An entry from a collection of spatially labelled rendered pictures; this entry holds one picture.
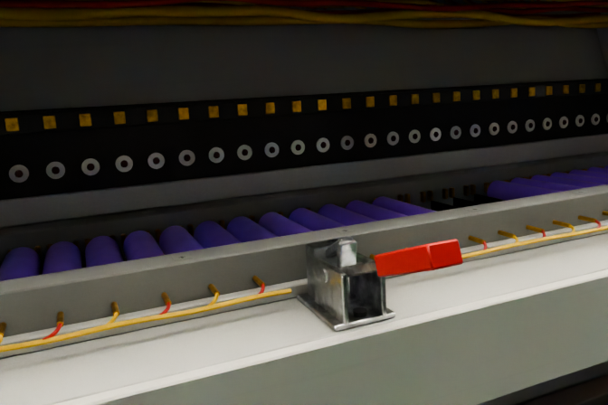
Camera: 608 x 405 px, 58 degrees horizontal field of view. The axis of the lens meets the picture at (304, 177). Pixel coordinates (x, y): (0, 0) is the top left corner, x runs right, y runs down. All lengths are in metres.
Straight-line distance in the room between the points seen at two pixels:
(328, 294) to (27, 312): 0.12
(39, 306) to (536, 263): 0.24
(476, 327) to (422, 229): 0.06
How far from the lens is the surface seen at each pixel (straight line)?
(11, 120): 0.37
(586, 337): 0.30
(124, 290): 0.24
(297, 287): 0.26
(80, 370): 0.22
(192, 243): 0.29
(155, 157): 0.38
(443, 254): 0.17
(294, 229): 0.30
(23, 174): 0.37
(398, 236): 0.28
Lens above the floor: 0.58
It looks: 7 degrees up
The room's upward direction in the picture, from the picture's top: 10 degrees counter-clockwise
